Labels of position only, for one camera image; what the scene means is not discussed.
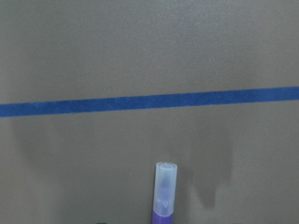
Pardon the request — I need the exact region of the purple marker pen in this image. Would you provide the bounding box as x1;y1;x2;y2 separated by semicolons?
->
151;162;178;224

